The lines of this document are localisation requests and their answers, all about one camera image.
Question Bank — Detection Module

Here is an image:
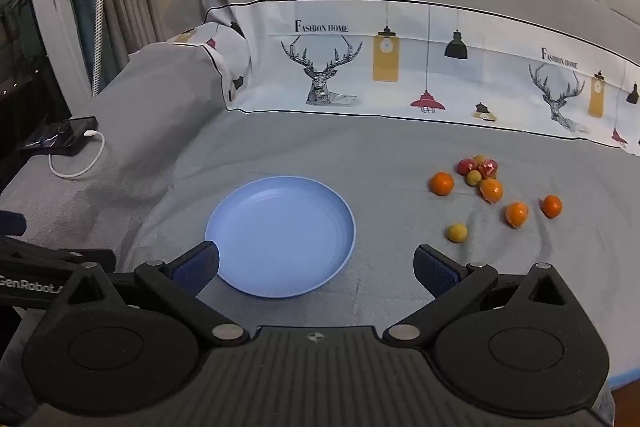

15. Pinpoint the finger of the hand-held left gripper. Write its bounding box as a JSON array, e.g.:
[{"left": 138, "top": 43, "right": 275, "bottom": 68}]
[
  {"left": 0, "top": 234, "right": 117, "bottom": 273},
  {"left": 0, "top": 211, "right": 27, "bottom": 236}
]

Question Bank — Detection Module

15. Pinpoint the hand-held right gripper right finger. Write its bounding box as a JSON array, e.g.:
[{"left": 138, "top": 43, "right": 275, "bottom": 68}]
[{"left": 382, "top": 244, "right": 583, "bottom": 348}]

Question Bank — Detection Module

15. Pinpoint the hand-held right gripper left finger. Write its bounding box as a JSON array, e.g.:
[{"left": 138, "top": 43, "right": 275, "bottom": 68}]
[{"left": 55, "top": 241, "right": 250, "bottom": 349}]

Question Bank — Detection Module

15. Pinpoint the bare orange tangerine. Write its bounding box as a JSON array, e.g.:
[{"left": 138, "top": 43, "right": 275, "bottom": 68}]
[
  {"left": 430, "top": 171, "right": 456, "bottom": 196},
  {"left": 540, "top": 194, "right": 563, "bottom": 219}
]

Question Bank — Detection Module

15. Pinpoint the blue plastic plate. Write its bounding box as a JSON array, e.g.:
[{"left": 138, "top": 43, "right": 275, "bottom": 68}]
[{"left": 205, "top": 177, "right": 357, "bottom": 299}]

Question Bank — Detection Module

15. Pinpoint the plastic-wrapped orange tangerine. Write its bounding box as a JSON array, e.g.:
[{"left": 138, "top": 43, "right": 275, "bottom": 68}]
[
  {"left": 479, "top": 178, "right": 504, "bottom": 204},
  {"left": 504, "top": 201, "right": 530, "bottom": 229}
]

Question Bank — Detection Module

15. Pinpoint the black smartphone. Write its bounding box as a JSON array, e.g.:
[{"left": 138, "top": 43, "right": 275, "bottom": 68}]
[{"left": 19, "top": 116, "right": 100, "bottom": 158}]

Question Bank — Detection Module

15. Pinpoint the white framed glass door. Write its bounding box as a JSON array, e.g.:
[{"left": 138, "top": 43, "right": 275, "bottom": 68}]
[{"left": 0, "top": 0, "right": 96, "bottom": 188}]

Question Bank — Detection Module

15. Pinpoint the blue bed sheet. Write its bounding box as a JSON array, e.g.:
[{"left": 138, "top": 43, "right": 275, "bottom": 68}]
[{"left": 607, "top": 369, "right": 640, "bottom": 392}]

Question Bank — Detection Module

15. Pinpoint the white charging cable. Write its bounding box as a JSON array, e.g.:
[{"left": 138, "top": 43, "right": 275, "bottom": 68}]
[{"left": 48, "top": 129, "right": 106, "bottom": 180}]

